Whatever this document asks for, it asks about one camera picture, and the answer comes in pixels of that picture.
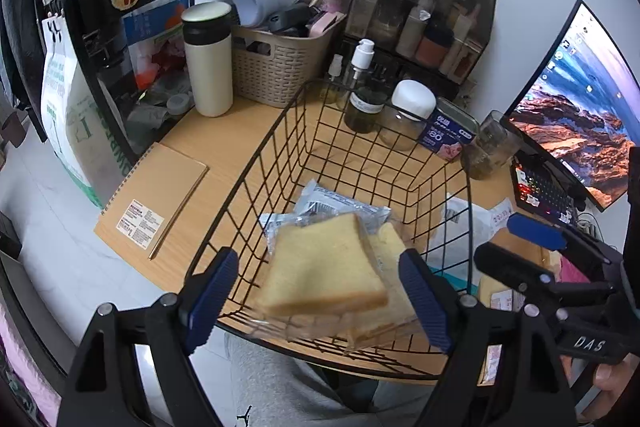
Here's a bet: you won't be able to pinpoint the person's right hand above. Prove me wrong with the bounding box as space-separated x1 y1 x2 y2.
592 351 640 408

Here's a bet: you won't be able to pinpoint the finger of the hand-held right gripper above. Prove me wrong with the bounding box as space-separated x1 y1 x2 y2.
472 241 618 308
506 213 626 280

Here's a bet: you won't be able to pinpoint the brown spiral notebook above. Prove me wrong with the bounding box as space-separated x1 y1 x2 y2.
94 142 210 262

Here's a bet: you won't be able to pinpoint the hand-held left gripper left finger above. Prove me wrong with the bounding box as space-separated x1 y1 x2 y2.
56 248 240 427

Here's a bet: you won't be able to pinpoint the glass jar white lid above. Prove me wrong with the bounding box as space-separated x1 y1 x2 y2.
378 79 437 151

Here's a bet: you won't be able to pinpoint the brown woven storage basket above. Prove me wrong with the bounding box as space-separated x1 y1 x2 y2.
231 9 348 108

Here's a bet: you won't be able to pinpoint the person's legs grey trousers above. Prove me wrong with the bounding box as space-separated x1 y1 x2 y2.
222 332 451 427

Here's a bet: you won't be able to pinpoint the clear glass cup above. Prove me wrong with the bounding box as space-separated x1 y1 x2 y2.
460 109 521 180

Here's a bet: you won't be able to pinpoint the dark cosmetic organizer box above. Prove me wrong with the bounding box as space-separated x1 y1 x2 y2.
342 0 498 85

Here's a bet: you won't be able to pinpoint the black backlit keyboard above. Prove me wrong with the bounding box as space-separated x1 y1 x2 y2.
510 157 586 228

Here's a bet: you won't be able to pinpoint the white green plastic bag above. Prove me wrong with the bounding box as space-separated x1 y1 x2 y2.
40 17 136 208

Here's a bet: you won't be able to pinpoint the pink cloth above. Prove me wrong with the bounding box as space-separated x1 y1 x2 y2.
0 307 63 427

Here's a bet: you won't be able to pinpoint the small clear spray bottle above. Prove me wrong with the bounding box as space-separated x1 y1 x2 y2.
320 54 347 108

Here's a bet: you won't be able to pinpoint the white teal pouch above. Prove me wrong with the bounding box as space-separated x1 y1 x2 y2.
435 193 501 289

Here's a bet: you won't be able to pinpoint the blue luncheon meat can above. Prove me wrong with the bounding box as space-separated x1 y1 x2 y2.
419 97 480 162

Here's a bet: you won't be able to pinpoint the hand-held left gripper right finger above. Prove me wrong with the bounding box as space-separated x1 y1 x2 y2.
398 248 586 427

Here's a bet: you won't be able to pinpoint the black storage rack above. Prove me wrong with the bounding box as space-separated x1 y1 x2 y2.
35 0 221 165

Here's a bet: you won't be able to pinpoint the dark pump bottle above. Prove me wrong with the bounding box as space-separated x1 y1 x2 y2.
344 38 388 134

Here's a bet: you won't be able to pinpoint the pink mouse mat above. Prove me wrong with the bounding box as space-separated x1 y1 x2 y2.
559 254 593 285

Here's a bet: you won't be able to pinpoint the black wire basket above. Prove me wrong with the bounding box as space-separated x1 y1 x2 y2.
185 79 483 380

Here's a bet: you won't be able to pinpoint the curved computer monitor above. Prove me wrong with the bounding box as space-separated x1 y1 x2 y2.
502 0 640 212

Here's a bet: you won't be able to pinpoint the white thermos flask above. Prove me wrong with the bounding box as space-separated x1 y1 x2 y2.
181 2 235 116

